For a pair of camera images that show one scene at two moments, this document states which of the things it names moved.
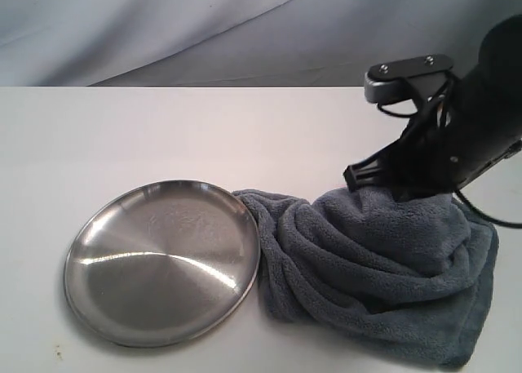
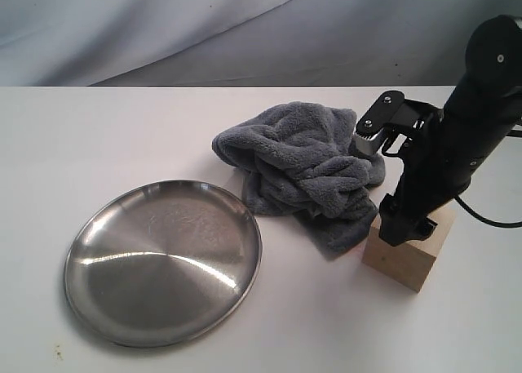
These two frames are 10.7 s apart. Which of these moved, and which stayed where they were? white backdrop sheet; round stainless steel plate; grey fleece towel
Moved: grey fleece towel
Stayed: white backdrop sheet; round stainless steel plate
